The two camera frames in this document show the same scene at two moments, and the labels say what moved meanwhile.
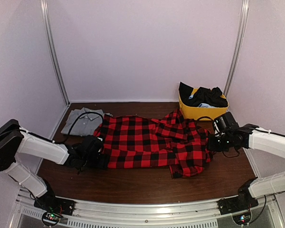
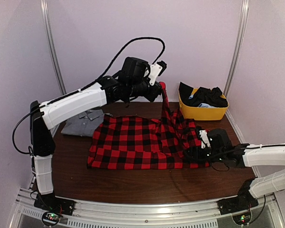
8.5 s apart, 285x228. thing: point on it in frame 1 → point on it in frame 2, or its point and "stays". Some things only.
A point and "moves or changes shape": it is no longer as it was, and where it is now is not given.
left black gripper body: x=101 y=164 → x=150 y=96
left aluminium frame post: x=44 y=4 stays
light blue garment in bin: x=203 y=105 stays
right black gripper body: x=223 y=145 → x=201 y=157
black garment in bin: x=203 y=95 stays
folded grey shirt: x=86 y=125 stays
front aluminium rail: x=95 y=213 stays
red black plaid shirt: x=176 y=140 moves or changes shape
